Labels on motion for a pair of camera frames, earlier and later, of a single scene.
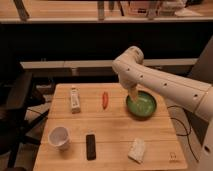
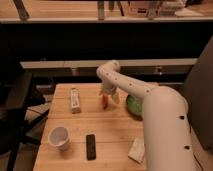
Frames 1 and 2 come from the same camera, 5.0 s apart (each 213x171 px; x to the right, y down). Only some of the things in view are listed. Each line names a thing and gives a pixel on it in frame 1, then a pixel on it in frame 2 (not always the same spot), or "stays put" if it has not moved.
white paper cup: x=59 y=137 stays put
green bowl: x=144 y=106 stays put
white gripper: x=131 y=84 → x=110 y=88
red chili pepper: x=105 y=99 stays put
